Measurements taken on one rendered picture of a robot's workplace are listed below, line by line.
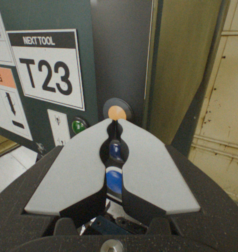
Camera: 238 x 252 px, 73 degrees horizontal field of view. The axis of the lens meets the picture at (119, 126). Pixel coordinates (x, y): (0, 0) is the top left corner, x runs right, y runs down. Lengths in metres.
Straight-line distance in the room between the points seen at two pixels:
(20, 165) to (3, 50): 1.39
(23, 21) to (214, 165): 1.38
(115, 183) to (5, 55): 0.19
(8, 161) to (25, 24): 1.48
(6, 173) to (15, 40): 1.40
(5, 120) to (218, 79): 1.08
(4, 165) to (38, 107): 1.40
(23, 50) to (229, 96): 1.11
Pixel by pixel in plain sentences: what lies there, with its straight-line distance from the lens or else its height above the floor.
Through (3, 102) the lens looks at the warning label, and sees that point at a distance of 0.30.
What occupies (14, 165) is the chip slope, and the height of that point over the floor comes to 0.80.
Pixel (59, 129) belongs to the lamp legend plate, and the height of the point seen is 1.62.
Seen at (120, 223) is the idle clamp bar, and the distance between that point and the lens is 0.86.
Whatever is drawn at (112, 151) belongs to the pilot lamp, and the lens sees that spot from 0.16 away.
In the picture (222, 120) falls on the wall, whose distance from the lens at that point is 1.24.
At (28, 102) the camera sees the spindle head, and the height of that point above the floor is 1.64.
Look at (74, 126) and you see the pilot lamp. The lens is 0.18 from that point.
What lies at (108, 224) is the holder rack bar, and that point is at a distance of 0.56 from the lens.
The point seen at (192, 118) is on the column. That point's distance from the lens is 0.86.
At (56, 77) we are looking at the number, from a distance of 0.18.
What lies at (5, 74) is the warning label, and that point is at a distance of 0.26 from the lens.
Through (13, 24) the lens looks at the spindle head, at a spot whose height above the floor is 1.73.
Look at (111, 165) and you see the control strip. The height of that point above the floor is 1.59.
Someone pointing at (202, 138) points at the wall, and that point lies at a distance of 1.29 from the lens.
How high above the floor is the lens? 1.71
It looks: 29 degrees down
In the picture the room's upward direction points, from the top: straight up
